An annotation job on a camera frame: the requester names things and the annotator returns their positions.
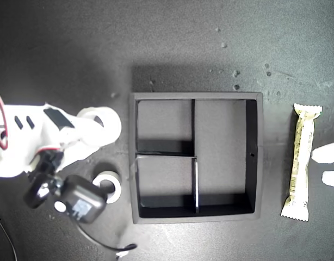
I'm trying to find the small white tape roll green core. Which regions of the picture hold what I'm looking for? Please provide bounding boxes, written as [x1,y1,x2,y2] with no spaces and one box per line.
[92,171,122,204]

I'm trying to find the looped red arm wire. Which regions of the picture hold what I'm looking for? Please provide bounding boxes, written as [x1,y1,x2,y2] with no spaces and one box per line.
[0,91,9,150]

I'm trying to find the cream snack bar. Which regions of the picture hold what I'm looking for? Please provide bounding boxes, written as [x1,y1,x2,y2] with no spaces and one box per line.
[280,103,323,223]

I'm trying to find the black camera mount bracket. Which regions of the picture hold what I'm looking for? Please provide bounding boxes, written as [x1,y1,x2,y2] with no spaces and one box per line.
[23,151,66,209]

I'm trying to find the thin black cable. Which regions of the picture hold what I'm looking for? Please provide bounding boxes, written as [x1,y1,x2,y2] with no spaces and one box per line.
[0,220,18,261]

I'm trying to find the black camera cable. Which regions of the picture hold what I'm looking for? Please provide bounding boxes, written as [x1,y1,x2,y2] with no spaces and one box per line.
[74,221,138,251]

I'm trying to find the large white tape roll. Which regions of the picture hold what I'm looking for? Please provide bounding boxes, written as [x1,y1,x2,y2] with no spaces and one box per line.
[76,107,122,149]

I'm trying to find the black compartment tray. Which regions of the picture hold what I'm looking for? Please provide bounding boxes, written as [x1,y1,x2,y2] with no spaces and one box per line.
[128,91,264,225]

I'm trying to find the red gripper motor wire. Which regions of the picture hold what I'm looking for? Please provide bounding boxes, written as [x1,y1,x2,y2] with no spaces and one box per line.
[36,146,61,153]

